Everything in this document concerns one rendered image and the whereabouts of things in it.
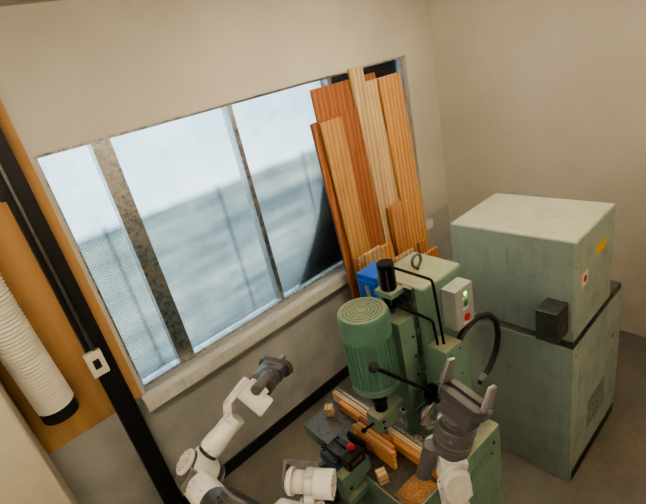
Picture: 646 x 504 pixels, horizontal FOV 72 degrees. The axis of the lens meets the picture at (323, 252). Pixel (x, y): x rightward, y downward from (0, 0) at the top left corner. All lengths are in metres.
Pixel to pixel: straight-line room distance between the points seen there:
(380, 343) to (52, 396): 1.45
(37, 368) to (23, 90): 1.14
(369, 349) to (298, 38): 1.99
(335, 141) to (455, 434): 2.14
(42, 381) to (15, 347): 0.19
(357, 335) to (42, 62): 1.68
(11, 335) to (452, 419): 1.72
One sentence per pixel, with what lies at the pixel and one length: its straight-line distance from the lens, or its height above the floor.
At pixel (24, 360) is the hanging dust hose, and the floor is 1.42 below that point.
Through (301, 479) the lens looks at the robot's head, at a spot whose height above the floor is 1.43.
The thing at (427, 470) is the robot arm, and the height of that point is 1.40.
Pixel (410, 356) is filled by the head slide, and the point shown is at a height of 1.27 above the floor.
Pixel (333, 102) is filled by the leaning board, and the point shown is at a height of 1.99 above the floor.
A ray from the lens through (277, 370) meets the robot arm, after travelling 1.58.
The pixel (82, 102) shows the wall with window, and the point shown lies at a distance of 2.31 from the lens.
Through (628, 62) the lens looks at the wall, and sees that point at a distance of 3.34.
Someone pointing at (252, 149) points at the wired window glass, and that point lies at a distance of 2.73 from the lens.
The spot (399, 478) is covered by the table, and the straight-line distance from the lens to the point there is 1.78.
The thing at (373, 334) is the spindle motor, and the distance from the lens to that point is 1.45.
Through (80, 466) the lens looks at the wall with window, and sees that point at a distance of 2.75.
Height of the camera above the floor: 2.30
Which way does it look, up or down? 24 degrees down
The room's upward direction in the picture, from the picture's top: 13 degrees counter-clockwise
